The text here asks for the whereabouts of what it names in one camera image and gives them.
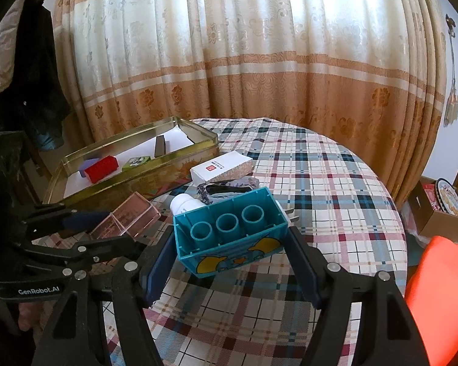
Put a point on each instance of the dark brown rectangular block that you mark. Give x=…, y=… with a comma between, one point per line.
x=160, y=146

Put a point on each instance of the cardboard box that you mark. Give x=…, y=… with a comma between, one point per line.
x=439, y=221

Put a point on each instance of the pale quilted cloth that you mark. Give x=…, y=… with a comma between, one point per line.
x=3, y=64

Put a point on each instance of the white plastic bottle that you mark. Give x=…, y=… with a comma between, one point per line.
x=183, y=203

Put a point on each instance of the round cookie tin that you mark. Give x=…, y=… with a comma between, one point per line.
x=448, y=196

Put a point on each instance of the curtain tieback tassel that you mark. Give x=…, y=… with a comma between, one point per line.
x=451, y=103

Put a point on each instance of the clear pink plastic box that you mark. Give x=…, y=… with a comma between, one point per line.
x=131, y=213

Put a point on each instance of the person's left hand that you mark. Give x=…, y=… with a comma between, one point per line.
x=28, y=314

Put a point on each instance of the teal toy block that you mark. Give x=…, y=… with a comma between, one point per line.
x=232, y=251

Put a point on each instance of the red packet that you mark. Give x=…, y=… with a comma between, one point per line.
x=427, y=194

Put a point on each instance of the white box with red seal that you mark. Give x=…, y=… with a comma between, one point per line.
x=217, y=167

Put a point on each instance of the dark hanging clothes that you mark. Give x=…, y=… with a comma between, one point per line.
x=34, y=84

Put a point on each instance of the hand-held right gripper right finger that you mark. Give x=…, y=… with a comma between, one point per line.
x=303, y=270

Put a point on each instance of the purple toy block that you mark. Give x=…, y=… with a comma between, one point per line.
x=87, y=164

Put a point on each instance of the grey patterned cloth bundle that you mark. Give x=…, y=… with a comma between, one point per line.
x=244, y=181

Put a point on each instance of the green football toy block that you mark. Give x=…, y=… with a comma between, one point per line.
x=135, y=163

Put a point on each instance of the cream and orange curtain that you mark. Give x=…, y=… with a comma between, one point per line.
x=252, y=45

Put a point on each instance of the gold metal tin tray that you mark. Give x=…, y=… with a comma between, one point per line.
x=156, y=177

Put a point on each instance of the red toy block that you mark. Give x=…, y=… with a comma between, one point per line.
x=101, y=168

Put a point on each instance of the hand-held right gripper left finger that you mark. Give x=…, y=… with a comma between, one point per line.
x=158, y=274

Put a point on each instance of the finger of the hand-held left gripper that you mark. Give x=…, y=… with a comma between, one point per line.
x=84, y=221
x=107, y=249

